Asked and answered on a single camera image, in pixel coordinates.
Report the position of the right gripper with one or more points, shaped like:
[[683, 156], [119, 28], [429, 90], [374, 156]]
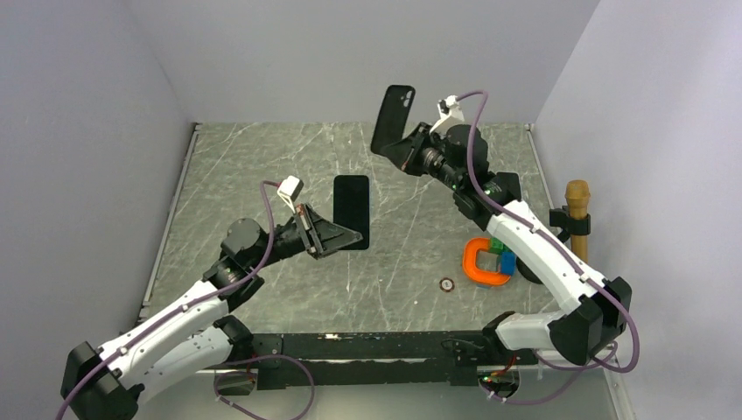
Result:
[[405, 153]]

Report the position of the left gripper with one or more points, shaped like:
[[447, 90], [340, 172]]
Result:
[[325, 237]]

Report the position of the black smartphone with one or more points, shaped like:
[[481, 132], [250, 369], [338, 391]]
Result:
[[351, 206]]

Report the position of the black phone case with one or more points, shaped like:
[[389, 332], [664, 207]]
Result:
[[392, 117]]

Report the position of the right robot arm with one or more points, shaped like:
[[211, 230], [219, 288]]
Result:
[[592, 310]]

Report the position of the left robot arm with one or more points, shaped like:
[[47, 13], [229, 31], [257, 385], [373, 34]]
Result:
[[197, 330]]

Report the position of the small round brown coin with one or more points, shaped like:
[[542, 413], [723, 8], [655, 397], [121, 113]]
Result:
[[446, 284]]

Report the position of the green toy brick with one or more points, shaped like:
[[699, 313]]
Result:
[[497, 247]]

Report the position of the orange curved toy track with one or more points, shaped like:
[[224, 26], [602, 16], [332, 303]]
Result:
[[470, 267]]

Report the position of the blue toy brick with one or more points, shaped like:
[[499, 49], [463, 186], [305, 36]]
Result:
[[507, 263]]

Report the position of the brown microphone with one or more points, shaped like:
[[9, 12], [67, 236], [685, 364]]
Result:
[[577, 195]]

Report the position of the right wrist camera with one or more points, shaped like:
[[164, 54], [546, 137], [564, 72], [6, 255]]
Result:
[[450, 115]]

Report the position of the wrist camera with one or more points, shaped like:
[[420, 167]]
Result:
[[289, 190], [450, 115]]

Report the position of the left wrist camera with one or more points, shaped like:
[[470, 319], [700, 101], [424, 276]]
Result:
[[289, 190]]

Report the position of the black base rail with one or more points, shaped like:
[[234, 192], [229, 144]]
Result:
[[458, 358]]

